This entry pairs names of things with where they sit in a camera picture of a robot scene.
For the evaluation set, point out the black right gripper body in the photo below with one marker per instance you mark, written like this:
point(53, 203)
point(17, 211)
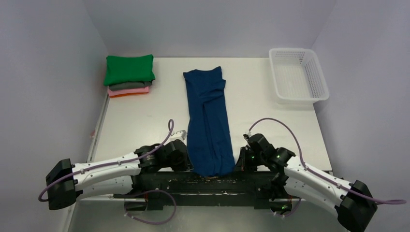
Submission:
point(241, 159)

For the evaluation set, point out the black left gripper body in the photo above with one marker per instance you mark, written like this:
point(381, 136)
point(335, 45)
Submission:
point(179, 164)

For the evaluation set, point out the blue t-shirt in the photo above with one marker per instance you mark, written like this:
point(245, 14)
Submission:
point(208, 141)

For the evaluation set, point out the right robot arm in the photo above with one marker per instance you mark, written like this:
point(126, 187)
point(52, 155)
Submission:
point(349, 202)

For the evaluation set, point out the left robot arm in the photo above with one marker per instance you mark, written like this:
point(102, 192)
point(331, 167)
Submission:
point(67, 182)

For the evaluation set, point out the pink folded t-shirt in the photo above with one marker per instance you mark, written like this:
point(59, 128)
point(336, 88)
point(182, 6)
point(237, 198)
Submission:
point(133, 90)

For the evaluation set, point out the orange folded t-shirt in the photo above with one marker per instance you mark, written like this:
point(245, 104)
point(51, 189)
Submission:
point(127, 94)

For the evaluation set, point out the grey folded t-shirt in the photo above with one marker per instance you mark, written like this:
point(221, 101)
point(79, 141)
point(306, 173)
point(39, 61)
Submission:
point(129, 85)

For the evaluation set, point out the white plastic basket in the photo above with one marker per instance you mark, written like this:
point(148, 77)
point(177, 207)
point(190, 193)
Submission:
point(297, 76)

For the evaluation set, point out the green folded t-shirt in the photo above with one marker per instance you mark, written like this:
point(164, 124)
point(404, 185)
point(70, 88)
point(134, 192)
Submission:
point(128, 69)

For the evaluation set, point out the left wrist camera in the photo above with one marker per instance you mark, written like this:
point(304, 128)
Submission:
point(178, 135)

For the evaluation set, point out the aluminium table frame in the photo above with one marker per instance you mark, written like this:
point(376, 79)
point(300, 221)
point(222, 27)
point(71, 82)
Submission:
point(68, 212)

